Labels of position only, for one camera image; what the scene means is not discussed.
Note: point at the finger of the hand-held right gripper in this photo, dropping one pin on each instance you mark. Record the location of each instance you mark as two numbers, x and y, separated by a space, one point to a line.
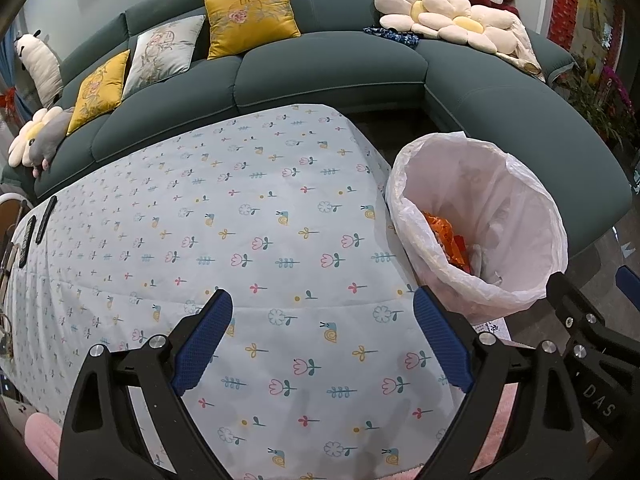
630 282
572 310

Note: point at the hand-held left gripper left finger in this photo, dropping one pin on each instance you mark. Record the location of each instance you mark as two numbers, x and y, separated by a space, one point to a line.
205 345

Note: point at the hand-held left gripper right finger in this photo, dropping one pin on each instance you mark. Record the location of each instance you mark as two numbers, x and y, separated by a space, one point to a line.
442 340

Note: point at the orange plastic bag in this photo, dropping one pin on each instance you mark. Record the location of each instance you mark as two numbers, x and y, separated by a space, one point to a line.
445 240

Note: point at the bin with white plastic bag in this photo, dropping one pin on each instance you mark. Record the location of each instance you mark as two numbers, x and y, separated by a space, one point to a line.
500 195

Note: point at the white printed paper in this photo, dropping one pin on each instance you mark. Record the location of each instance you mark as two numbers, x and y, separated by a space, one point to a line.
492 329

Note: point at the floral light blue tablecloth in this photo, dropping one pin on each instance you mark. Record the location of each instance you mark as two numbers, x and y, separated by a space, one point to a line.
225 210

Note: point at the potted flowering plant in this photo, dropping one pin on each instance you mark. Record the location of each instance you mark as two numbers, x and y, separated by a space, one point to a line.
605 110

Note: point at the pink fleece blanket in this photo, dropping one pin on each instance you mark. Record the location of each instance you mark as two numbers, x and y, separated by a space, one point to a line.
42 440

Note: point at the black remote control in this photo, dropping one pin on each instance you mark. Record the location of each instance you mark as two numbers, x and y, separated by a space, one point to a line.
27 242
46 220

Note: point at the white side table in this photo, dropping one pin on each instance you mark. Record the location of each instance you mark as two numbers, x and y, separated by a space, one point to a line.
7 210

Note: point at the beige folded blanket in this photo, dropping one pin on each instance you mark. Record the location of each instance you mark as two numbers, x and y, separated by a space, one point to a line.
525 55

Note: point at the yellow embroidered cushion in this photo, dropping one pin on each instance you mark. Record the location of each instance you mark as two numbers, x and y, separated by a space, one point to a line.
97 92
250 17

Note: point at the small cream flower cushion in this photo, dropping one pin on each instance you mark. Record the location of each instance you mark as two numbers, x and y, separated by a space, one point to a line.
25 135

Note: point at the grey embroidered cushion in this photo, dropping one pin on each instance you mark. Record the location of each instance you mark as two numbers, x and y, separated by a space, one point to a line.
162 55

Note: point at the green curved sofa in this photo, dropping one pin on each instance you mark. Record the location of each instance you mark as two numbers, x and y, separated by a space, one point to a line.
325 70

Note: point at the blue patterned cloth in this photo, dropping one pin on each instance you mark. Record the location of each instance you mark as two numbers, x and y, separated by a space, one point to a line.
392 36

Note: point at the red bow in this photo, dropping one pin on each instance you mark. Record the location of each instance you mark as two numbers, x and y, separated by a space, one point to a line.
6 99

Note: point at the white panda plush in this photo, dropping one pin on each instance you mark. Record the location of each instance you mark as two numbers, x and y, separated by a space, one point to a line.
40 67

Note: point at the blue curtain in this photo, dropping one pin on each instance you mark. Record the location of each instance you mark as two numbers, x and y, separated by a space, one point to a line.
7 70

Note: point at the large wall painting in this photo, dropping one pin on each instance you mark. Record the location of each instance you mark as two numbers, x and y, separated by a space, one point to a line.
605 25

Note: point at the red wall hanging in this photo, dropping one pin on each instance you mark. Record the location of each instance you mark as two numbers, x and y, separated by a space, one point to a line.
567 5

